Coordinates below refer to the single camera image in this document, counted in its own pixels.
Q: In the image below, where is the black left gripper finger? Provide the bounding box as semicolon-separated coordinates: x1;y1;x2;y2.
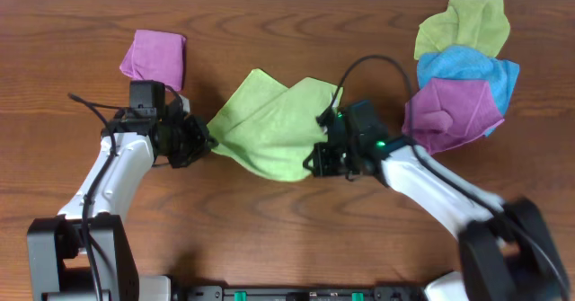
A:
188;115;219;148
168;144;211;169

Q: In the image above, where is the light green microfiber cloth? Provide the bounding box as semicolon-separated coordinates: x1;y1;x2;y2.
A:
208;69;337;181

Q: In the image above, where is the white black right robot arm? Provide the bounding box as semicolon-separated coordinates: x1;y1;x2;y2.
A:
304;111;571;301

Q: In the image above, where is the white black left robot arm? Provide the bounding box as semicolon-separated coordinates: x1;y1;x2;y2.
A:
26;103;217;301

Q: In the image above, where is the folded purple cloth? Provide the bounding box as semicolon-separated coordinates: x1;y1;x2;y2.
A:
119;30;186;92

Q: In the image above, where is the purple cloth in pile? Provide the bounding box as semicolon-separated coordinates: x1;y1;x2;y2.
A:
402;78;504;155

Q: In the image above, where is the blue cloth in pile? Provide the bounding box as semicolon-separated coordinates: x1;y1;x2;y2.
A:
417;45;519;118

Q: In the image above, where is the olive green cloth in pile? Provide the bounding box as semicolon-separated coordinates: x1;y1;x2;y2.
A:
413;0;510;60

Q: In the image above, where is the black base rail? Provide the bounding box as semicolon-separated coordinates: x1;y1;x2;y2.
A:
171;286;428;301

